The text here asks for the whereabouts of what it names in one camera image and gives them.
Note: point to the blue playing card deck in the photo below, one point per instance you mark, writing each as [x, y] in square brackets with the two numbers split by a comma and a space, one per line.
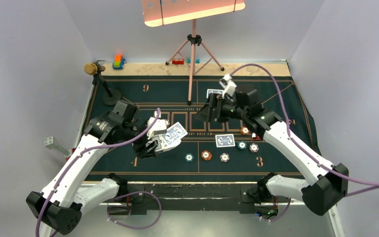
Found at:
[172, 138]

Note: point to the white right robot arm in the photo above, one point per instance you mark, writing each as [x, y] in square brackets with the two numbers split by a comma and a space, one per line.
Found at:
[323, 184]

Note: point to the green chips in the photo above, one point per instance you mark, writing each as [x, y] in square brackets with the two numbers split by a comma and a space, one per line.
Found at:
[241, 145]

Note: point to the red toy block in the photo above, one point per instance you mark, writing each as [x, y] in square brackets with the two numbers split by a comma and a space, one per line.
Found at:
[178, 61]

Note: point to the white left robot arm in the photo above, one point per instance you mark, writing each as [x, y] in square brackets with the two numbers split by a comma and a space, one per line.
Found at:
[60, 205]

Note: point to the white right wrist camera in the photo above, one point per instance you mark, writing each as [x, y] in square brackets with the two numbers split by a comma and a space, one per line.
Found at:
[228, 85]

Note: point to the green poker chip stack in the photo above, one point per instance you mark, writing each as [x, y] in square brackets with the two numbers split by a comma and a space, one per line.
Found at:
[189, 157]

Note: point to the dark green poker mat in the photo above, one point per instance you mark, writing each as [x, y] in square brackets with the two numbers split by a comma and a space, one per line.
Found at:
[170, 94]

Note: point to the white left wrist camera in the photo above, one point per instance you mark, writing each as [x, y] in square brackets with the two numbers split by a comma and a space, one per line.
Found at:
[160, 127]

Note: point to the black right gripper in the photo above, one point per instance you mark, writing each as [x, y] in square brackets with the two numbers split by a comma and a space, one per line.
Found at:
[207, 112]

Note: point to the aluminium frame rail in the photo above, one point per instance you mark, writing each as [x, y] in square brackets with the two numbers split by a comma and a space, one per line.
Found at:
[295, 220]

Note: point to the pink tripod music stand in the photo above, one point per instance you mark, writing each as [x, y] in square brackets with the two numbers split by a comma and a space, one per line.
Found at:
[166, 12]

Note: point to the teal toy block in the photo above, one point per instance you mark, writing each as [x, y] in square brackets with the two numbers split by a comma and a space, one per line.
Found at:
[197, 61]

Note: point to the grey toy brick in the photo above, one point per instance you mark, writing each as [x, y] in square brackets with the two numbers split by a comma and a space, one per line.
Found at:
[51, 143]

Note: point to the red yellow poker chip stack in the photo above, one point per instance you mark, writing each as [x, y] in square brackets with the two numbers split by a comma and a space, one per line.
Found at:
[206, 155]

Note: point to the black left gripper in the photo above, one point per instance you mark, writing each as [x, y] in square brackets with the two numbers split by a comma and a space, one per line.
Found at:
[143, 151]

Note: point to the colourful toy block car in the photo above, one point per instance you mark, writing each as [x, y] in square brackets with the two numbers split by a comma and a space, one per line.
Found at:
[119, 62]

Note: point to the red triangular card marker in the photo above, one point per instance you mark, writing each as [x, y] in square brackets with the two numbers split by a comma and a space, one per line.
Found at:
[255, 137]

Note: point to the blue backed playing card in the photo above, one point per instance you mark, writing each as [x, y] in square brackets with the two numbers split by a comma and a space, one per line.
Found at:
[225, 140]

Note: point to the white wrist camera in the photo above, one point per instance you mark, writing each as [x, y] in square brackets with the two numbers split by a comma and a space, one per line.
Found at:
[160, 127]
[228, 85]

